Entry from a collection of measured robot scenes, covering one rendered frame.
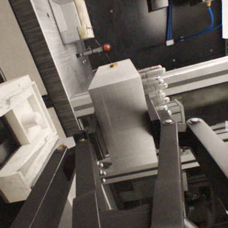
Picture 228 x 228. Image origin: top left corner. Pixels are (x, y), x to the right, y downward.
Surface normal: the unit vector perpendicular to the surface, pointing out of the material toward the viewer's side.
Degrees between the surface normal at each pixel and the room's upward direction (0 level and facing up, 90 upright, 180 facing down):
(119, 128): 90
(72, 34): 90
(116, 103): 90
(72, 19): 90
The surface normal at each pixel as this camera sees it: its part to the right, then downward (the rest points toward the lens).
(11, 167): -0.25, -0.89
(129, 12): -0.01, 0.40
